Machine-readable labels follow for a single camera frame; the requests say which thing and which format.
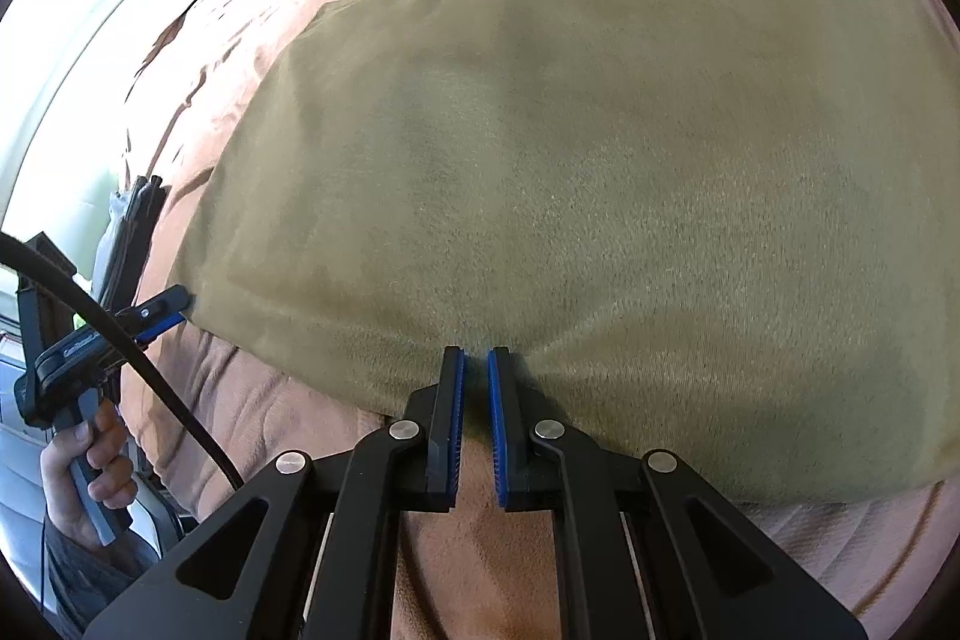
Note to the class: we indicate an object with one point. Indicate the person's left hand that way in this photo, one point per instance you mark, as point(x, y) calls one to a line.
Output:
point(60, 482)

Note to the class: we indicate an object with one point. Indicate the white padded headboard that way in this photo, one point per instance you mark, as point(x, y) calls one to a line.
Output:
point(112, 10)

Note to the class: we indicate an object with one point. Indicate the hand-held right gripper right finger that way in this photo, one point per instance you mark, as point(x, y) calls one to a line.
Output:
point(499, 430)

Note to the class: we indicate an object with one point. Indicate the person's left forearm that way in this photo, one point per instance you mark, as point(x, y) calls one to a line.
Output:
point(82, 580)

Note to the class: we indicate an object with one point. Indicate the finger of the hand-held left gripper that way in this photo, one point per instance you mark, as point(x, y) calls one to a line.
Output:
point(169, 302)

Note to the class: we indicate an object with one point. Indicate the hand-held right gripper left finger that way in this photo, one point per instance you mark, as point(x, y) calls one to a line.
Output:
point(454, 430)

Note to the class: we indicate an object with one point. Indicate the olive printed T-shirt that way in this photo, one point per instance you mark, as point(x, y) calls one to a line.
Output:
point(562, 160)

